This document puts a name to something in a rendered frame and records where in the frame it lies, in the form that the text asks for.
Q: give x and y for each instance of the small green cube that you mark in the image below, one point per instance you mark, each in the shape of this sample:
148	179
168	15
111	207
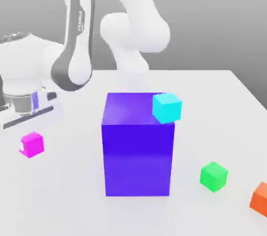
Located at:
213	177

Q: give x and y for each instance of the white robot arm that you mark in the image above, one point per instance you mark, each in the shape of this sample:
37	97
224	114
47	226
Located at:
144	31

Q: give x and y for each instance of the small cyan cube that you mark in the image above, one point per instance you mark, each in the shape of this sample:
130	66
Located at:
166	108

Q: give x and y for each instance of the small orange cube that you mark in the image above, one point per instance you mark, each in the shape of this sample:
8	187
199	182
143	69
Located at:
260	199

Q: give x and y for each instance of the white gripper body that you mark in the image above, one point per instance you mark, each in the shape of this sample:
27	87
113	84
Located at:
31	122

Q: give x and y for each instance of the small magenta cube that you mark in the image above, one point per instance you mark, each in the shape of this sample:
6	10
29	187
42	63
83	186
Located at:
33	145

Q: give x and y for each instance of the large blue box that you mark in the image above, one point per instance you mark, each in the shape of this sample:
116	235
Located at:
137	156

